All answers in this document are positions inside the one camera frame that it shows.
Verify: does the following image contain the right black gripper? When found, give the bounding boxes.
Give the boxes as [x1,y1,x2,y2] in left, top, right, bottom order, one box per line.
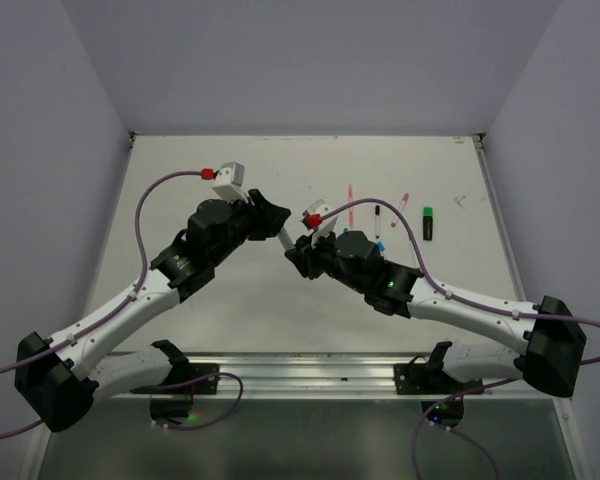
[285,224,368,294]

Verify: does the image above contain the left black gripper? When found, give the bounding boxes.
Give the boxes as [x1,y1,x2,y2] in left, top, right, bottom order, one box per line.
[209,188,290,266]

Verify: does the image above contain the black capped white marker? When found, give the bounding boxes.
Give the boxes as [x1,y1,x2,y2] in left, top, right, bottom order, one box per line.
[374,204,381,240]

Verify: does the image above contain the light green highlighter body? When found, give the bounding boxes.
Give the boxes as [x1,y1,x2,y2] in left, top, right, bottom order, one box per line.
[276,228,294,251]

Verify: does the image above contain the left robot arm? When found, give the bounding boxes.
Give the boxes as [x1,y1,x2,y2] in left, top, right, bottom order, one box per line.
[15,189,291,433]

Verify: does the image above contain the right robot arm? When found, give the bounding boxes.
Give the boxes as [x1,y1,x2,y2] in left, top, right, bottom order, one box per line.
[285,231,586,398]

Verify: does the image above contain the pink pen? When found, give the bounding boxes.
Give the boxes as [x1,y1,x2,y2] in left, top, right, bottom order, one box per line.
[347,183,355,229]

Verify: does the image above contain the purple capped marker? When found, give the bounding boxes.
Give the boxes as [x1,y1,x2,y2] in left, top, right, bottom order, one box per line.
[390,193,409,228]

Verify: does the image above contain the black green highlighter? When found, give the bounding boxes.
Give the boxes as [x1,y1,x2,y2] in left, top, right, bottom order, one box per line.
[422,206,434,241]

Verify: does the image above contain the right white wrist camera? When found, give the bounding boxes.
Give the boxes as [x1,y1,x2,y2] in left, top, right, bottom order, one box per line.
[302,199,337,247]

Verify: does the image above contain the aluminium rail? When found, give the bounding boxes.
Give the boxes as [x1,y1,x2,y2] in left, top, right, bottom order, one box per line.
[94,352,571,401]

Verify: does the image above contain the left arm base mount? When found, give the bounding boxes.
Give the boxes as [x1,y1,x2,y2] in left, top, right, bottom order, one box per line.
[131,363,220,425]

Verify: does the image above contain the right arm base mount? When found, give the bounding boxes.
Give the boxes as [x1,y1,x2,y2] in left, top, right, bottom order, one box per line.
[393,356,483,428]

